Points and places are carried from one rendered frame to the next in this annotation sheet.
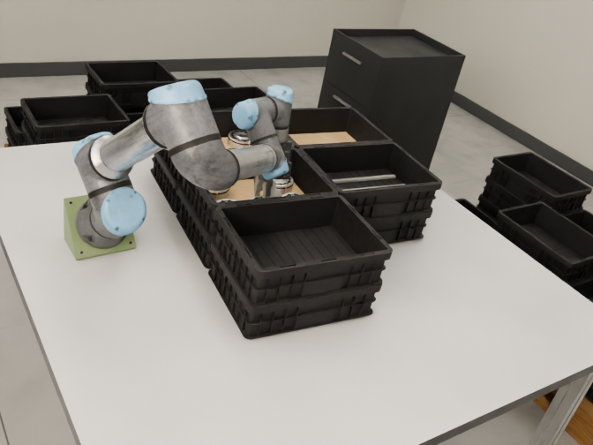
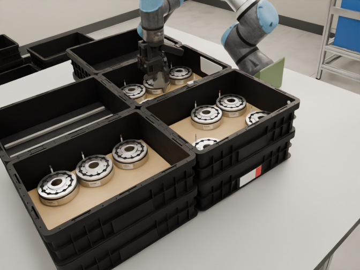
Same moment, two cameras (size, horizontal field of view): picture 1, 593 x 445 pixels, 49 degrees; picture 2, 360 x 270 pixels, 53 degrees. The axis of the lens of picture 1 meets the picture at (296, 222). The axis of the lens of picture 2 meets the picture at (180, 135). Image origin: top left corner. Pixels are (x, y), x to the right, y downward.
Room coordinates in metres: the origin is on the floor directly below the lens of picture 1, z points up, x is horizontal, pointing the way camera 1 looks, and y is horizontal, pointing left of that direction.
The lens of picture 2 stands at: (2.88, 0.16, 1.52)
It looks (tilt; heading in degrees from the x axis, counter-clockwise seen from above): 37 degrees down; 179
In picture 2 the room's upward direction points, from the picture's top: 4 degrees counter-clockwise
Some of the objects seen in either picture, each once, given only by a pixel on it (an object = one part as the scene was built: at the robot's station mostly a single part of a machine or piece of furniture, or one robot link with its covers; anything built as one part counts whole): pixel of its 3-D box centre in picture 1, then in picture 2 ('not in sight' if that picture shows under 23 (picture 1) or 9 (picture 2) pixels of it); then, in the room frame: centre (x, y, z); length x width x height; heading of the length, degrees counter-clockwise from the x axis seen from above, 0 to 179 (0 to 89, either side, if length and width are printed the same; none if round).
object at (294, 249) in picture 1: (299, 247); (126, 60); (1.45, -0.02, 0.87); 0.40 x 0.30 x 0.11; 123
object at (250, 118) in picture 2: not in sight; (262, 119); (1.96, 0.43, 0.86); 0.10 x 0.10 x 0.01
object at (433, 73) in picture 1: (379, 116); not in sight; (3.60, -0.35, 0.45); 0.62 x 0.45 x 0.90; 128
